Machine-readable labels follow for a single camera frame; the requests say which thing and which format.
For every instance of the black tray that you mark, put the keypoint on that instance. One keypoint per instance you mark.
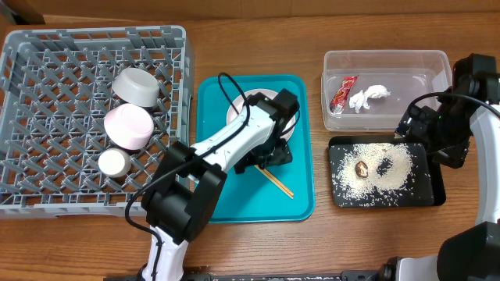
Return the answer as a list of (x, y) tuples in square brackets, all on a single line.
[(433, 187)]

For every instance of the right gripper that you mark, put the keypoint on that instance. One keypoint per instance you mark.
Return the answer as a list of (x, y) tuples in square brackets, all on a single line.
[(452, 155)]

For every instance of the teal plastic tray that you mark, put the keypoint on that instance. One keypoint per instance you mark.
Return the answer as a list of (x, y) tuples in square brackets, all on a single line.
[(250, 196)]

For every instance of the wooden chopstick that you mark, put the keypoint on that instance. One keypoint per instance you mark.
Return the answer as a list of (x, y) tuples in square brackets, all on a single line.
[(279, 182), (275, 183)]

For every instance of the white cup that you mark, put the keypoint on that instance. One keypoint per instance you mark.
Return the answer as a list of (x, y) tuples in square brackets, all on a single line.
[(114, 162)]

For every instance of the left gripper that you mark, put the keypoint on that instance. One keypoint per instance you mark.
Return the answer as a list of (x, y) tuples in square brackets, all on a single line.
[(267, 154)]

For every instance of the grey dish rack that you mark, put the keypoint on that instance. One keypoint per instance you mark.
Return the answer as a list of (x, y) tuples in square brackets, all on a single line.
[(56, 88)]

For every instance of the white tissue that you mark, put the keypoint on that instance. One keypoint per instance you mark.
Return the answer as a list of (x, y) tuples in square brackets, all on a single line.
[(361, 99)]

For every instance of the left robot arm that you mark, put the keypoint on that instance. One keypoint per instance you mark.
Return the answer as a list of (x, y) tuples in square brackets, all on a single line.
[(188, 183)]

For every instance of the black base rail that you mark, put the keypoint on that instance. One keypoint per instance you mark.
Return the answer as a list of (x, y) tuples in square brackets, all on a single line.
[(343, 276)]

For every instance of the clear plastic bin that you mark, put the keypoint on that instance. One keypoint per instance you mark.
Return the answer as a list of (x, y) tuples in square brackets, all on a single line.
[(405, 74)]

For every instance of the white rice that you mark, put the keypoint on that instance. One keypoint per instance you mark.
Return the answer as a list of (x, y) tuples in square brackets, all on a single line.
[(390, 171)]

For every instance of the red snack wrapper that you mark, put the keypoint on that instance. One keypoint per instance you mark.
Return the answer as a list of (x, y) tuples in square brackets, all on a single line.
[(337, 104)]

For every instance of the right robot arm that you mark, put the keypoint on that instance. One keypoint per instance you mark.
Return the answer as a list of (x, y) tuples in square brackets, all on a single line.
[(468, 114)]

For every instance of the large white plate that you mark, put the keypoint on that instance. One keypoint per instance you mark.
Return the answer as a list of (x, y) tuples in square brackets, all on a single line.
[(237, 106)]

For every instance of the brown food piece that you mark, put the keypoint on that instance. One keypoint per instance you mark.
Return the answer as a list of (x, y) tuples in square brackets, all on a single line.
[(361, 169)]

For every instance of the grey bowl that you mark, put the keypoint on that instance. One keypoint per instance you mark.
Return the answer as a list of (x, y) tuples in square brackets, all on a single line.
[(137, 87)]

